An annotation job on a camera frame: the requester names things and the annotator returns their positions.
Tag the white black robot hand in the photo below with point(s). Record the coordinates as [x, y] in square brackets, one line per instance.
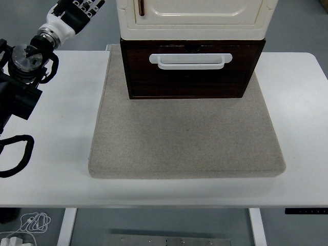
[64, 23]

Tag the dark wooden drawer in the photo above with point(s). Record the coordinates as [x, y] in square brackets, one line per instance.
[192, 84]

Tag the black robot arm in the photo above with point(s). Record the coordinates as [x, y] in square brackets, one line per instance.
[18, 97]

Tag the dark wooden drawer housing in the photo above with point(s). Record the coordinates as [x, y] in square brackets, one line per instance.
[143, 42]

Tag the cream plastic cabinet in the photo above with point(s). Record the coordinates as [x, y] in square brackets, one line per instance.
[194, 32]

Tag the grey fabric mat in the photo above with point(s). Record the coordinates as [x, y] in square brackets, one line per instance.
[184, 138]

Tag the black base part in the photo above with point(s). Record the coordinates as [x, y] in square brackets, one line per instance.
[7, 215]

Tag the white table leg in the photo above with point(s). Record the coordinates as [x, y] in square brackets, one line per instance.
[66, 228]
[258, 228]

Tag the white power adapter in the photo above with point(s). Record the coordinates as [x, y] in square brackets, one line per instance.
[11, 242]

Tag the brown cardboard box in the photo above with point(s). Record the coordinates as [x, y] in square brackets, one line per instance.
[324, 2]

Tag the black table control panel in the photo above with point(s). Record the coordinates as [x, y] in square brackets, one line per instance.
[307, 211]

